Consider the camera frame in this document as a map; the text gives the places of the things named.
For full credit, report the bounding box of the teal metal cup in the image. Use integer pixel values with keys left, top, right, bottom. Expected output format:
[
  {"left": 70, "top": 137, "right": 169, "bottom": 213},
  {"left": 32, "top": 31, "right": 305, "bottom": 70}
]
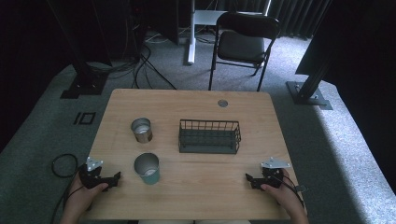
[{"left": 134, "top": 152, "right": 162, "bottom": 186}]

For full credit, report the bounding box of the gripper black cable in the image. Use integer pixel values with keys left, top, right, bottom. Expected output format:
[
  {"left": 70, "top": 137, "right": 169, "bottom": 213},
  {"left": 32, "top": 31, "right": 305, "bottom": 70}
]
[
  {"left": 50, "top": 153, "right": 86, "bottom": 224},
  {"left": 270, "top": 174, "right": 306, "bottom": 209}
]

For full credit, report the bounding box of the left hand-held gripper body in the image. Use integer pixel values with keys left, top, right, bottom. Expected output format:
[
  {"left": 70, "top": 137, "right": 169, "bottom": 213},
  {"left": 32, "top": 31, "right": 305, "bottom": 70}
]
[{"left": 78, "top": 156, "right": 110, "bottom": 190}]

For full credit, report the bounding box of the black metal stand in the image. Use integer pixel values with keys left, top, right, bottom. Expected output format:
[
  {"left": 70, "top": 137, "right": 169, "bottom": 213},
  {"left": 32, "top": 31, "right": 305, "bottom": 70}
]
[
  {"left": 46, "top": 0, "right": 110, "bottom": 100},
  {"left": 286, "top": 52, "right": 333, "bottom": 111}
]

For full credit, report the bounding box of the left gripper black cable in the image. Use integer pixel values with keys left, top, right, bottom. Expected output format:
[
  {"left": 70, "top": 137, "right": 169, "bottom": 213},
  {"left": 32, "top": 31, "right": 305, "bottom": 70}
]
[{"left": 50, "top": 153, "right": 86, "bottom": 224}]

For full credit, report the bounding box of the dark cabinet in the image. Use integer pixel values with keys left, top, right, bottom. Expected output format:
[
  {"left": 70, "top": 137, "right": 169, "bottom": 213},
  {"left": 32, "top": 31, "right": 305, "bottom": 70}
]
[{"left": 124, "top": 0, "right": 180, "bottom": 60}]

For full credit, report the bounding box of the person's right hand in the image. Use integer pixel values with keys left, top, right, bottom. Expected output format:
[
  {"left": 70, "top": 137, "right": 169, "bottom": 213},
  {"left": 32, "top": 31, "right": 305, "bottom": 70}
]
[{"left": 261, "top": 176, "right": 307, "bottom": 217}]

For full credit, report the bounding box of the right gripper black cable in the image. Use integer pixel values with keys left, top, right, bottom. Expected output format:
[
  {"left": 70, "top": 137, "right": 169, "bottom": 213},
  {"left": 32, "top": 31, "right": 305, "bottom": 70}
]
[{"left": 270, "top": 174, "right": 306, "bottom": 209}]

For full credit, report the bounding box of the silver metal cup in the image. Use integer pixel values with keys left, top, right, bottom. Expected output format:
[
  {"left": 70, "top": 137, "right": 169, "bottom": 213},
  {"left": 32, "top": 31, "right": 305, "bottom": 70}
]
[{"left": 130, "top": 117, "right": 153, "bottom": 145}]

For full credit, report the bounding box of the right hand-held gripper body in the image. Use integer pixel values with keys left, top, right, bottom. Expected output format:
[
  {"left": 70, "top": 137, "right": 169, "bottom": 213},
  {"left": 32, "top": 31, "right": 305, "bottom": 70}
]
[{"left": 261, "top": 157, "right": 291, "bottom": 188}]

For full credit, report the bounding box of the person's left hand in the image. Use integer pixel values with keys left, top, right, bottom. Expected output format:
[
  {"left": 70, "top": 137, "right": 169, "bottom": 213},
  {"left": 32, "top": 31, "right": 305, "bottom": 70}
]
[{"left": 66, "top": 174, "right": 109, "bottom": 216}]

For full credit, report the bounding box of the dark curtain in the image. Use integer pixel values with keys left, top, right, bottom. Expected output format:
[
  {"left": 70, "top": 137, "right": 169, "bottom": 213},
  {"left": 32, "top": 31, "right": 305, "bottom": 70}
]
[{"left": 214, "top": 0, "right": 332, "bottom": 40}]

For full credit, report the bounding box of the bundle of black floor cables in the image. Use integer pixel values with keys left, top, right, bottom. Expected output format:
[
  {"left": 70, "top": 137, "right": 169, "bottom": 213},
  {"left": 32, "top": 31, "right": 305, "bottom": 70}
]
[{"left": 86, "top": 43, "right": 177, "bottom": 91}]

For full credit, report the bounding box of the black folding chair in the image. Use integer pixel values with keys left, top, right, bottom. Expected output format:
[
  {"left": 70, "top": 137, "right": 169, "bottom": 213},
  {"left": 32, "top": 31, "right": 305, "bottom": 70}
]
[{"left": 207, "top": 11, "right": 280, "bottom": 92}]

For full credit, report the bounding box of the black wire basket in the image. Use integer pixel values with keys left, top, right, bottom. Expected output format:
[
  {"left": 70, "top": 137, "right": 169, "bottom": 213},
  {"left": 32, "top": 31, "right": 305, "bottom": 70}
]
[{"left": 177, "top": 119, "right": 242, "bottom": 155}]

